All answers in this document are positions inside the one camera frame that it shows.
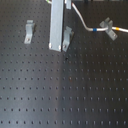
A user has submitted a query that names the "left grey metal cable clip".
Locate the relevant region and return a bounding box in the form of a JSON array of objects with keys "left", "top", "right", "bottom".
[{"left": 24, "top": 20, "right": 35, "bottom": 44}]

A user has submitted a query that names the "white cable with coloured bands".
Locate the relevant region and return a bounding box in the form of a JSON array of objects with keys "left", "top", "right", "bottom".
[{"left": 65, "top": 0, "right": 128, "bottom": 34}]

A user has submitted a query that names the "grey metal cable clip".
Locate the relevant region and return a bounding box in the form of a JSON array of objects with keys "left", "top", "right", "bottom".
[
  {"left": 24, "top": 20, "right": 35, "bottom": 44},
  {"left": 100, "top": 18, "right": 117, "bottom": 40},
  {"left": 62, "top": 27, "right": 74, "bottom": 52}
]

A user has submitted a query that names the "middle grey metal cable clip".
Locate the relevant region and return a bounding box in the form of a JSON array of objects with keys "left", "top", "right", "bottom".
[{"left": 62, "top": 27, "right": 74, "bottom": 52}]

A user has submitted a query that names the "tall grey metal gripper finger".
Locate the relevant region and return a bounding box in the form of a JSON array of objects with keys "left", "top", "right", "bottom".
[{"left": 49, "top": 0, "right": 64, "bottom": 51}]

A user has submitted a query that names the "right grey metal cable clip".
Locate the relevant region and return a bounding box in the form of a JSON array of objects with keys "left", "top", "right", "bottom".
[{"left": 100, "top": 18, "right": 117, "bottom": 40}]

